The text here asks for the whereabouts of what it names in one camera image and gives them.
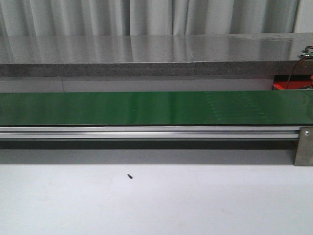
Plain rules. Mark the red plastic tray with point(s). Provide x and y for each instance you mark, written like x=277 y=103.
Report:
x=297 y=82

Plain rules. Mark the grey granite counter slab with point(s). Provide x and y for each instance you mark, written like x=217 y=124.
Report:
x=166 y=55

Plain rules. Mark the green conveyor belt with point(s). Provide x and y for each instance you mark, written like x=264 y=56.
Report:
x=289 y=107

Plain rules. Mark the small green circuit board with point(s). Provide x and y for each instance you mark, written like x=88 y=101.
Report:
x=306 y=53

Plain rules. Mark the grey pleated curtain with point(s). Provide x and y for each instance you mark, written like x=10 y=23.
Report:
x=153 y=17

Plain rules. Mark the aluminium conveyor side rail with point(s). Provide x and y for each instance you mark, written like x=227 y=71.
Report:
x=151 y=132

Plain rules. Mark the steel conveyor support bracket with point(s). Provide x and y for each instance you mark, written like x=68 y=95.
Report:
x=304 y=153

